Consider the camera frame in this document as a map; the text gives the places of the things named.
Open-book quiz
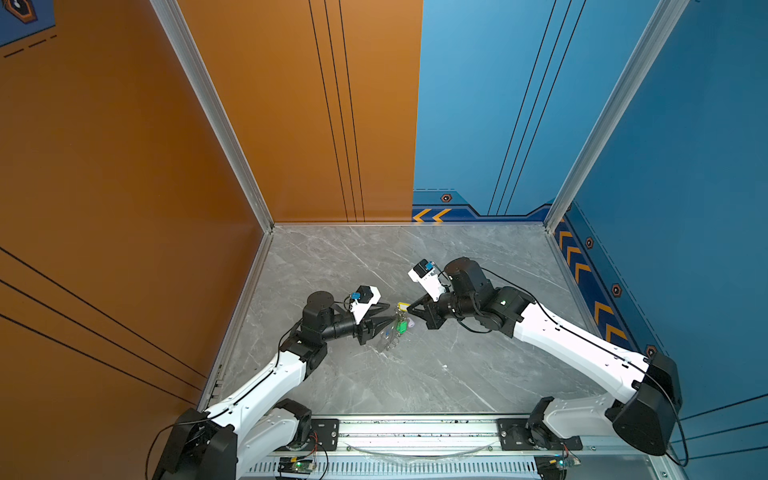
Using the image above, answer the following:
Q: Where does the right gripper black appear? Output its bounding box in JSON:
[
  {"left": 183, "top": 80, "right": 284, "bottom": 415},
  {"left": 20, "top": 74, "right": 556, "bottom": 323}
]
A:
[{"left": 404, "top": 290, "right": 478, "bottom": 330}]

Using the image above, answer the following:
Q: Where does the large metal band keyring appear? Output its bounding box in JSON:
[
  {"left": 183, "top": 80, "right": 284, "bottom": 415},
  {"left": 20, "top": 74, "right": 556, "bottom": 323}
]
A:
[{"left": 375, "top": 319, "right": 408, "bottom": 353}]

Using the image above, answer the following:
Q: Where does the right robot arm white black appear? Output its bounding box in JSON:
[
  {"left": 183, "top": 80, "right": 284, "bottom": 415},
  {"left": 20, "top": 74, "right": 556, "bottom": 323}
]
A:
[{"left": 408, "top": 257, "right": 682, "bottom": 456}]

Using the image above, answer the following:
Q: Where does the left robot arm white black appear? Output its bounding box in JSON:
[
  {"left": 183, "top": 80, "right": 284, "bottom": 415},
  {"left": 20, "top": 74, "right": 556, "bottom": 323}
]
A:
[{"left": 145, "top": 286, "right": 395, "bottom": 479}]

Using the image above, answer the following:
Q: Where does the left green circuit board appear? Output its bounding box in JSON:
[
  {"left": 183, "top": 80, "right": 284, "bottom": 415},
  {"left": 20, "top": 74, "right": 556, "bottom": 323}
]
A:
[{"left": 276, "top": 457, "right": 317, "bottom": 478}]

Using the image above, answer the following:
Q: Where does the green circuit board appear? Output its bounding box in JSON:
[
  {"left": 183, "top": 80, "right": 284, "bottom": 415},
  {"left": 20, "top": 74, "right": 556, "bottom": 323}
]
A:
[
  {"left": 276, "top": 457, "right": 317, "bottom": 478},
  {"left": 534, "top": 456, "right": 582, "bottom": 480}
]

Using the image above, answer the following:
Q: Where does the right green circuit board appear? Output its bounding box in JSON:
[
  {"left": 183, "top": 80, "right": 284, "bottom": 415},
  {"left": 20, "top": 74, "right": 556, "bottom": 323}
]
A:
[{"left": 534, "top": 456, "right": 582, "bottom": 480}]

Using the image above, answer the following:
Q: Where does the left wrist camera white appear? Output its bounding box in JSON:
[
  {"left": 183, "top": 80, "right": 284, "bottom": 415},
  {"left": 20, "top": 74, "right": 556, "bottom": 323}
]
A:
[{"left": 349, "top": 285, "right": 381, "bottom": 324}]

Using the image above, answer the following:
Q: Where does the aluminium front rail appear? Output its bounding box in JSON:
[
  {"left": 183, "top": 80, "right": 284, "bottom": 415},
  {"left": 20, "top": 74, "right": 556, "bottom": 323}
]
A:
[{"left": 311, "top": 413, "right": 638, "bottom": 457}]

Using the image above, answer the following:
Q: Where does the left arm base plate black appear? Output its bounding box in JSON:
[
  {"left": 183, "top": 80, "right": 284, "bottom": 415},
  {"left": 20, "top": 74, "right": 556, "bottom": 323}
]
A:
[{"left": 275, "top": 417, "right": 340, "bottom": 453}]

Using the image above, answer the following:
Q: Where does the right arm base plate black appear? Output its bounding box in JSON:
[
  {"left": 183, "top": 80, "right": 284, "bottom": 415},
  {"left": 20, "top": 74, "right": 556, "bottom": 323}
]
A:
[{"left": 496, "top": 417, "right": 583, "bottom": 451}]

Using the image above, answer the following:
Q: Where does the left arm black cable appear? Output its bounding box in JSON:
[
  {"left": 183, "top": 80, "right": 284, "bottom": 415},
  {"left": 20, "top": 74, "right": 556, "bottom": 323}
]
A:
[{"left": 143, "top": 413, "right": 205, "bottom": 480}]

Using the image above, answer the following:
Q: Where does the left aluminium corner post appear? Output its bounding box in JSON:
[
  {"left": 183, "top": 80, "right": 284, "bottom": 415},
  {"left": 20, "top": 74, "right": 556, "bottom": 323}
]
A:
[{"left": 150, "top": 0, "right": 275, "bottom": 234}]

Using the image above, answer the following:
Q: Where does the aluminium corner post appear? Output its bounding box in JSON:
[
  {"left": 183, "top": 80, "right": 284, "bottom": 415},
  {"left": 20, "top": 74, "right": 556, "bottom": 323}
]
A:
[
  {"left": 543, "top": 0, "right": 689, "bottom": 234},
  {"left": 150, "top": 0, "right": 275, "bottom": 234}
]

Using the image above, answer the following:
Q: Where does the right aluminium corner post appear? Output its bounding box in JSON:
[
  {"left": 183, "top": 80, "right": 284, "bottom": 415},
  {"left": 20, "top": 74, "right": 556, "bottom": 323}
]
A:
[{"left": 543, "top": 0, "right": 689, "bottom": 234}]

